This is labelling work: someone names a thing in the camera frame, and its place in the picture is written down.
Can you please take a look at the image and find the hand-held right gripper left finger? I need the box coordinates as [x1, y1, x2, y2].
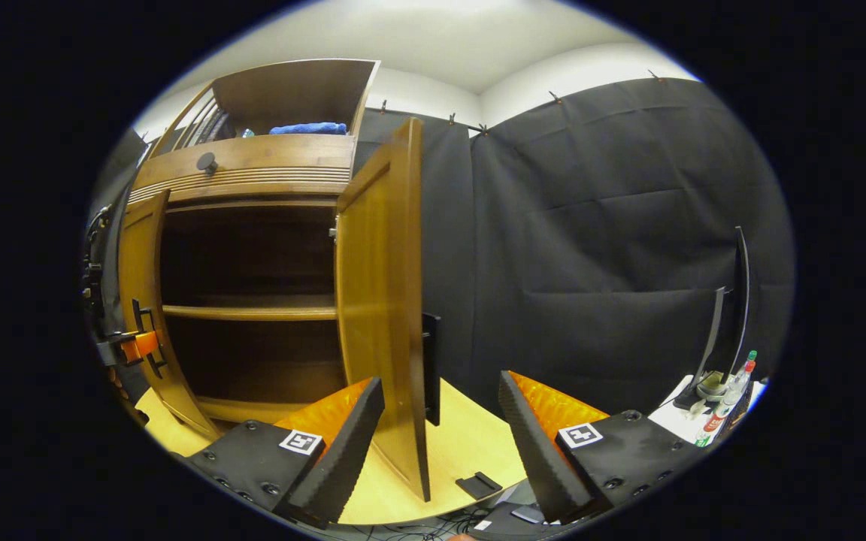
[186, 377, 386, 530]

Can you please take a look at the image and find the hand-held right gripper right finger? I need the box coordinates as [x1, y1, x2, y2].
[498, 370, 707, 525]

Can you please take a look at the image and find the black door handle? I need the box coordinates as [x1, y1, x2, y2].
[422, 313, 442, 427]
[131, 298, 167, 379]

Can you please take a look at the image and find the wooden cabinet door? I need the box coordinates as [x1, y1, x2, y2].
[117, 188, 222, 442]
[334, 116, 434, 503]

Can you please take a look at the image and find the wooden double-door shoe cabinet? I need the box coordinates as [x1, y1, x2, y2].
[121, 59, 381, 444]

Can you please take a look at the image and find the wooden inner cabinet shelf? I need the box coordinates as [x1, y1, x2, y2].
[162, 304, 338, 322]

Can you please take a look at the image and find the black electronic device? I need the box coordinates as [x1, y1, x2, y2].
[471, 502, 554, 540]

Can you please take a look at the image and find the white side table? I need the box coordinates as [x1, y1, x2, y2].
[647, 374, 768, 452]

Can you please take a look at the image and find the clear bottle with red label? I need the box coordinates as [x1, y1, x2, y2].
[695, 359, 757, 449]

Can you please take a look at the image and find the wooden drawer with ribbed front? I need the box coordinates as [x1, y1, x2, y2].
[129, 134, 357, 205]

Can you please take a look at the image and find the black backdrop cloth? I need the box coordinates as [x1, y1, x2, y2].
[91, 77, 796, 422]

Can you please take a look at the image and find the bottle with green cap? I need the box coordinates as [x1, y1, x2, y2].
[734, 349, 759, 422]

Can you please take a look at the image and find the black monitor on stand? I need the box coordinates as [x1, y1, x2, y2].
[674, 225, 751, 410]

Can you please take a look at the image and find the blue folded towel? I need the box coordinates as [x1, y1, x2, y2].
[269, 122, 348, 137]

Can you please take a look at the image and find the small black plastic bracket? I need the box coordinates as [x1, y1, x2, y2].
[454, 471, 504, 500]

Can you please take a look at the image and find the tangle of black cables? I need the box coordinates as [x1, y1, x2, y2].
[343, 511, 494, 541]

